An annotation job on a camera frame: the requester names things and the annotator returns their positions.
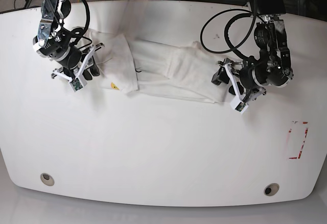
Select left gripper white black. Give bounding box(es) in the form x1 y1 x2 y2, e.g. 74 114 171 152
211 58 267 113

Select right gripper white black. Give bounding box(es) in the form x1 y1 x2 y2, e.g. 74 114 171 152
51 42 105 87

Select white T-shirt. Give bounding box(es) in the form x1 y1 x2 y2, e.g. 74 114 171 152
86 30 226 104

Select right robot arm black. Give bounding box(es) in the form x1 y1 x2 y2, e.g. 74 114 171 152
33 0 104 91

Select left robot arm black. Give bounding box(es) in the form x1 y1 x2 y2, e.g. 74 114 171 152
212 0 294 113

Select red tape rectangle marking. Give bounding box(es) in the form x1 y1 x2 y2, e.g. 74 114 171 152
286 121 309 160

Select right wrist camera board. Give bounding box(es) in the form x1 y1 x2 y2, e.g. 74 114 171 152
69 79 83 92

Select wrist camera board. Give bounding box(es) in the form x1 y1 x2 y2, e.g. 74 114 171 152
230 100 248 114
69 79 83 92

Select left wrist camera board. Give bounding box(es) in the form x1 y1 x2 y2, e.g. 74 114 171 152
230 100 248 114

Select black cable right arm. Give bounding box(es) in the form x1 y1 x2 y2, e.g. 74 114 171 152
33 0 92 51

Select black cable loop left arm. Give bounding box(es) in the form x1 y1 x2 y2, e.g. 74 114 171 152
200 8 264 61

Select right table cable grommet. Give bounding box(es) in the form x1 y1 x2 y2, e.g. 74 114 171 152
264 183 279 196

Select table cable grommet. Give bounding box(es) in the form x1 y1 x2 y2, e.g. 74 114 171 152
40 173 55 186
264 183 279 196

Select left table cable grommet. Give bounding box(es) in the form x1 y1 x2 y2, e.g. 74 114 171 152
40 173 55 186

